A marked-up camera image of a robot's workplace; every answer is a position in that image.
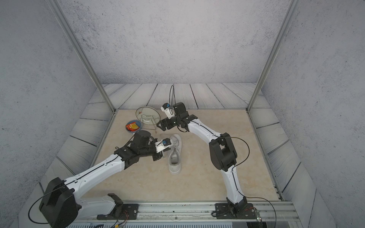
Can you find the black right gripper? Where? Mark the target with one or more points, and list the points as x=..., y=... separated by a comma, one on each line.
x=166, y=120

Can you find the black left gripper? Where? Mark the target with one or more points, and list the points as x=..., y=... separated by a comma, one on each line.
x=158, y=156

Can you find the white sneaker shoe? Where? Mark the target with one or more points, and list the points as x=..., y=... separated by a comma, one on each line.
x=175, y=155

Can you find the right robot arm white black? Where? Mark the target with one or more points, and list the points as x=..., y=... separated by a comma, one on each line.
x=223, y=156

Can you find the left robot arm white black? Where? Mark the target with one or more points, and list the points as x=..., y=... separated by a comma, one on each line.
x=63, y=200

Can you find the blue ceramic bowl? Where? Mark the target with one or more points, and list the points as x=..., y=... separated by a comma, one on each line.
x=138, y=122

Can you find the red yellow snack packet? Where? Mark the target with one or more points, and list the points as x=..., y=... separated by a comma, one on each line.
x=132, y=127

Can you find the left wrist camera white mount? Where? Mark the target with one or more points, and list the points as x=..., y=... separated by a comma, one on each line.
x=163, y=145

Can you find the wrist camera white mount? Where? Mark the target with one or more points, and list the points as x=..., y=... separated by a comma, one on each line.
x=163, y=145
x=168, y=110

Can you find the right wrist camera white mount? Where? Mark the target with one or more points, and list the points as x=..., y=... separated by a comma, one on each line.
x=168, y=110

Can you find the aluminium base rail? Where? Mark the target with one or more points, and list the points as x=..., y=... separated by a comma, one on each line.
x=258, y=213

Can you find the left aluminium frame post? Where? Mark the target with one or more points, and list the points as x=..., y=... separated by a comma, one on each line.
x=60, y=17

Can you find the aluminium frame post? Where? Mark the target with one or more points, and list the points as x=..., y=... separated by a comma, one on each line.
x=274, y=51
x=60, y=17

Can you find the right aluminium frame post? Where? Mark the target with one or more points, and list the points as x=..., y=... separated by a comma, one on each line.
x=274, y=51

